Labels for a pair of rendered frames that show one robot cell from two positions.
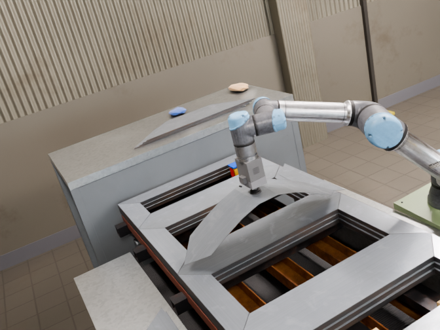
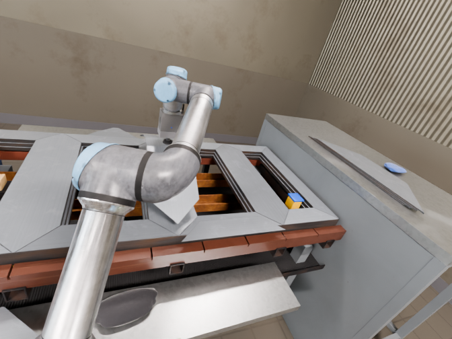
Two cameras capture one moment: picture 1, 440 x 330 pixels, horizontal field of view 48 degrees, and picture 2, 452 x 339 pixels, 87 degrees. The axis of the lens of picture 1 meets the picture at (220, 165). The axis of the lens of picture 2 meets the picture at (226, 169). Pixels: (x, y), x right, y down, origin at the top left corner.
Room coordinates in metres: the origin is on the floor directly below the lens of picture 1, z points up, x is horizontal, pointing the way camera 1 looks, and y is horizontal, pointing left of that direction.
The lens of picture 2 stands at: (1.78, -1.04, 1.50)
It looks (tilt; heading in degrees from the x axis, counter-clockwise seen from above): 29 degrees down; 83
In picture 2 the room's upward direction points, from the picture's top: 16 degrees clockwise
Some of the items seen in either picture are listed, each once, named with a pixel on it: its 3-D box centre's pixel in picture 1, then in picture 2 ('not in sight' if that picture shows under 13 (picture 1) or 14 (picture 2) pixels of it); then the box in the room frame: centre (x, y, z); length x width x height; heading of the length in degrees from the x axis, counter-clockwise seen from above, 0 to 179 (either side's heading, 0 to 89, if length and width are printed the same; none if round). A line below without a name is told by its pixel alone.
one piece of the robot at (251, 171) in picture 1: (247, 169); (170, 121); (1.61, -0.09, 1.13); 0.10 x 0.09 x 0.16; 113
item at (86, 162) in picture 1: (169, 128); (360, 162); (2.68, 0.22, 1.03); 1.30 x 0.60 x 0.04; 112
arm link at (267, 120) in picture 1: (268, 120); (173, 89); (1.62, -0.20, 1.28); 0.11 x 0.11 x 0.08; 87
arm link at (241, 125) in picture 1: (241, 128); (175, 83); (1.61, -0.10, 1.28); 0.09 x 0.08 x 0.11; 87
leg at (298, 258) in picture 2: not in sight; (283, 281); (2.39, -0.15, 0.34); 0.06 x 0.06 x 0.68; 22
